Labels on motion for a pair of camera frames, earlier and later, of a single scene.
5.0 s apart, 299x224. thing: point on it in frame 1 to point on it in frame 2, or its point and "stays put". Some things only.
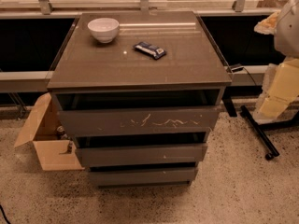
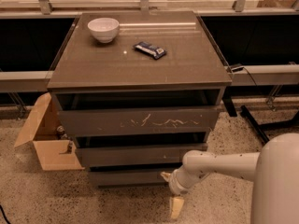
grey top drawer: x=135 y=113 stays put
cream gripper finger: x=268 y=25 to x=167 y=176
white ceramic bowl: x=103 y=29 stays put
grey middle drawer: x=140 y=148 stays put
